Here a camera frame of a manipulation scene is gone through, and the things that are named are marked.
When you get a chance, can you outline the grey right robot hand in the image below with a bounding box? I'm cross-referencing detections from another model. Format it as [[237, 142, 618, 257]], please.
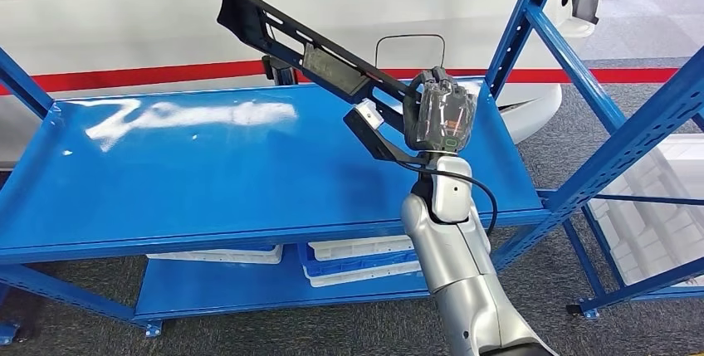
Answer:
[[403, 66, 479, 154]]

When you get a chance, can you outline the blue metal shelf rack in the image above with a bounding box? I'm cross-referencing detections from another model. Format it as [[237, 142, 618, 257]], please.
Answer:
[[535, 111, 704, 319], [0, 0, 704, 339]]

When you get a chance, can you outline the black plastic plate bracket part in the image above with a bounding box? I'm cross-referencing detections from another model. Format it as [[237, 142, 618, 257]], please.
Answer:
[[216, 0, 428, 134]]

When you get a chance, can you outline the blue plastic crate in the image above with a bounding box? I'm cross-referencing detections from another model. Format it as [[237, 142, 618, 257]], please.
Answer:
[[296, 242, 422, 279]]

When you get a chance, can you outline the black stanchion post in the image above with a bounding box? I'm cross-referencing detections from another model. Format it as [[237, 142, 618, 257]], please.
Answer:
[[261, 55, 298, 86]]

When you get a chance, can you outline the white plastic crate stack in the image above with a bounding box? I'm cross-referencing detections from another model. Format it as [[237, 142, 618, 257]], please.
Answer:
[[585, 133, 704, 289]]

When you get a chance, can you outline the white car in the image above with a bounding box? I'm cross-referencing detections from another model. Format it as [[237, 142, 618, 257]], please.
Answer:
[[0, 0, 606, 170]]

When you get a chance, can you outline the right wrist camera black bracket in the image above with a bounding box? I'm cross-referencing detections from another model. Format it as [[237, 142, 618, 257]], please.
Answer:
[[343, 99, 431, 167]]

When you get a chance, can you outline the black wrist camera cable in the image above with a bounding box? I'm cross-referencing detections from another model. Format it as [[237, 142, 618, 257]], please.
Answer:
[[395, 159, 499, 237]]

